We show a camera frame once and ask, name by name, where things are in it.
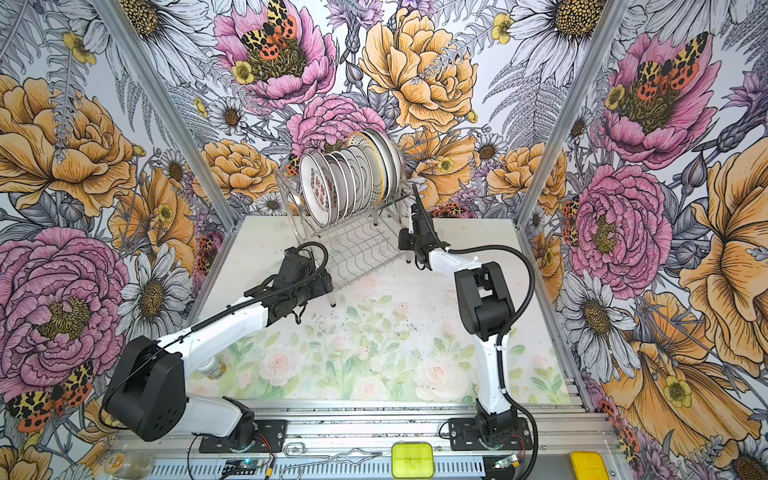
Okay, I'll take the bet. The metal wire dish rack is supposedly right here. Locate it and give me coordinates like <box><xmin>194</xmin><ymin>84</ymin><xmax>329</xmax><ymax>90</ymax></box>
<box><xmin>277</xmin><ymin>172</ymin><xmax>413</xmax><ymax>307</ymax></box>

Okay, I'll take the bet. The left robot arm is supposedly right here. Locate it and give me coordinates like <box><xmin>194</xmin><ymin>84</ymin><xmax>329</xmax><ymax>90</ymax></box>
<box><xmin>101</xmin><ymin>241</ymin><xmax>333</xmax><ymax>451</ymax></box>

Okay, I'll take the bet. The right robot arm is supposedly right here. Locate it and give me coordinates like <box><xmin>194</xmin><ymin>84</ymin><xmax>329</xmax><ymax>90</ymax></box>
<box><xmin>398</xmin><ymin>200</ymin><xmax>536</xmax><ymax>446</ymax></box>

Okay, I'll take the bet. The large dark rimmed plate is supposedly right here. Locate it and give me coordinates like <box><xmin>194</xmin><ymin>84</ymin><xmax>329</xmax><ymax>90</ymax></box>
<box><xmin>365</xmin><ymin>129</ymin><xmax>402</xmax><ymax>199</ymax></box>

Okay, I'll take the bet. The yellow patterned plate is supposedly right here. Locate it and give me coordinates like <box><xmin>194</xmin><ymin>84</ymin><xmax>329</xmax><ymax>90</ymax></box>
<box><xmin>347</xmin><ymin>131</ymin><xmax>386</xmax><ymax>205</ymax></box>

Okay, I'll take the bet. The small circuit board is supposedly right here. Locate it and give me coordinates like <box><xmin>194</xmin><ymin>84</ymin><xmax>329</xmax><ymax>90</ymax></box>
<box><xmin>221</xmin><ymin>458</ymin><xmax>268</xmax><ymax>478</ymax></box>

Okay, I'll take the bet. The green square button box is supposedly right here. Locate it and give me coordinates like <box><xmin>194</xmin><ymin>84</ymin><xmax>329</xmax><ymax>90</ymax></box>
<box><xmin>391</xmin><ymin>442</ymin><xmax>435</xmax><ymax>480</ymax></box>

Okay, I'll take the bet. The yellow box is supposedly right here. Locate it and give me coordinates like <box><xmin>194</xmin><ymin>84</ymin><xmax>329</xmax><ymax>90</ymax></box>
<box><xmin>570</xmin><ymin>451</ymin><xmax>611</xmax><ymax>480</ymax></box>

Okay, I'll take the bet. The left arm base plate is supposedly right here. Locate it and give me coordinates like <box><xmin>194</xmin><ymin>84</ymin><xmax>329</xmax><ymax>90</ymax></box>
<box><xmin>198</xmin><ymin>420</ymin><xmax>288</xmax><ymax>454</ymax></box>

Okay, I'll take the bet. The aluminium front rail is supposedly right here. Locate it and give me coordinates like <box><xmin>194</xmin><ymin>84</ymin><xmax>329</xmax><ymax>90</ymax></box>
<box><xmin>113</xmin><ymin>402</ymin><xmax>633</xmax><ymax>479</ymax></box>

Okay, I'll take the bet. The metal wire hook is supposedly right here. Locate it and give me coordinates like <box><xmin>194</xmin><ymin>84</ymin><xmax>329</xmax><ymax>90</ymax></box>
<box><xmin>279</xmin><ymin>448</ymin><xmax>383</xmax><ymax>479</ymax></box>

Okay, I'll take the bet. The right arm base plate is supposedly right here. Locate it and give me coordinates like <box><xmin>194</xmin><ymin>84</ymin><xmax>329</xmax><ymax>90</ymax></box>
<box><xmin>448</xmin><ymin>416</ymin><xmax>534</xmax><ymax>452</ymax></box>

